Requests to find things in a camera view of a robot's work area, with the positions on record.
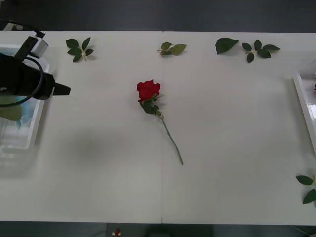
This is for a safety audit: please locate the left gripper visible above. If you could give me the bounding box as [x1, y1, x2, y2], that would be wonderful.
[9, 55, 72, 101]

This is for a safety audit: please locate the pale green leaf twig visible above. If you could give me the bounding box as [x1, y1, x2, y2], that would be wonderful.
[157, 41, 188, 57]

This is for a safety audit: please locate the black camera cable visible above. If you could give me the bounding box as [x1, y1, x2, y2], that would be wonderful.
[0, 18, 46, 108]

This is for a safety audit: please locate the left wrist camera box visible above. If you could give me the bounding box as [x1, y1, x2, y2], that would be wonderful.
[14, 36, 49, 59]

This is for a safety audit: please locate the large single green leaf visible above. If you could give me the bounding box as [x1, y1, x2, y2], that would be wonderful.
[215, 37, 240, 55]

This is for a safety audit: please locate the shallow white box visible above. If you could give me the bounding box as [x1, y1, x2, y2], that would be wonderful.
[0, 43, 51, 152]
[292, 71, 316, 159]

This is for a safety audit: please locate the red rose with green stem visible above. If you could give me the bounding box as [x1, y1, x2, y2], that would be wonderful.
[136, 79, 185, 166]

